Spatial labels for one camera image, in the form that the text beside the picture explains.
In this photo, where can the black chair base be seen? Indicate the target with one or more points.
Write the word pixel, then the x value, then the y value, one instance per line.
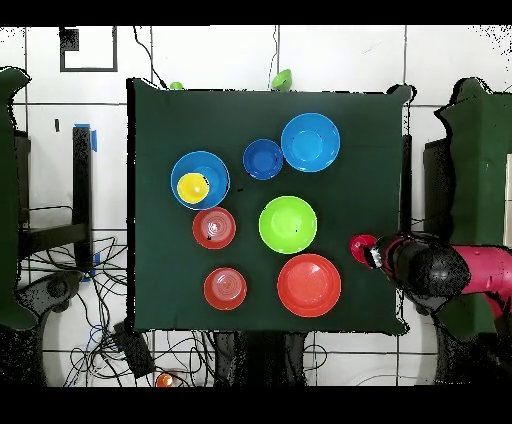
pixel 52 290

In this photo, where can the small dark blue bowl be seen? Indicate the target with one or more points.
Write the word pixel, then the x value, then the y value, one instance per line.
pixel 262 160

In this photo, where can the dark square floor frame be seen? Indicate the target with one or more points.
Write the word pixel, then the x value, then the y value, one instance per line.
pixel 114 52

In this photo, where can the black power strip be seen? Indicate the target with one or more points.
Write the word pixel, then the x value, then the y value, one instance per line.
pixel 134 352

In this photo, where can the small orange floor object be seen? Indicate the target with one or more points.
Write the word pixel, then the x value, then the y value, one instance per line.
pixel 164 380

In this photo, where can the large blue bowl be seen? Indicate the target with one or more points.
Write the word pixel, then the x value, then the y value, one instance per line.
pixel 218 176
pixel 310 142

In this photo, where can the green bowl on floor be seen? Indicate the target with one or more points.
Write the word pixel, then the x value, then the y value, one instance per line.
pixel 282 80

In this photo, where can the black metal stand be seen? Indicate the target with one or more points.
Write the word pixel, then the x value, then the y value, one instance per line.
pixel 82 180

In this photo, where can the orange bowl with ringed bottom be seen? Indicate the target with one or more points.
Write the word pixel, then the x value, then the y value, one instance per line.
pixel 214 228

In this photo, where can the large orange bowl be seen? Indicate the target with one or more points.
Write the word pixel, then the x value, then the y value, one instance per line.
pixel 308 286

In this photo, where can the blue tape strip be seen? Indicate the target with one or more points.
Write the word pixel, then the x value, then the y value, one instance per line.
pixel 94 140

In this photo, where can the red cup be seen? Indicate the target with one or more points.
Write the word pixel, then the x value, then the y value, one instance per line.
pixel 358 244

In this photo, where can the small green floor object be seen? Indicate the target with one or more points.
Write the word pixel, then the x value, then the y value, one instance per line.
pixel 176 85

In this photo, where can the small plain orange bowl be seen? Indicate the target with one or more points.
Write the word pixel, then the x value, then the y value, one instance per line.
pixel 225 288

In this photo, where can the green bowl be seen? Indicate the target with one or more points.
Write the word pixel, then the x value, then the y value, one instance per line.
pixel 288 224
pixel 282 80

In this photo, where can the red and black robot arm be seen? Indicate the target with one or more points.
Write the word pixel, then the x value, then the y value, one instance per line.
pixel 432 268

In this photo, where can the translucent yellow cup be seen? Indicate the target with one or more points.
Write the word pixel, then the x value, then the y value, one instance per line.
pixel 190 186

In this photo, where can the dark green tablecloth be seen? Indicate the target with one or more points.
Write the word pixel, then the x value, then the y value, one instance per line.
pixel 200 116
pixel 8 200
pixel 480 160

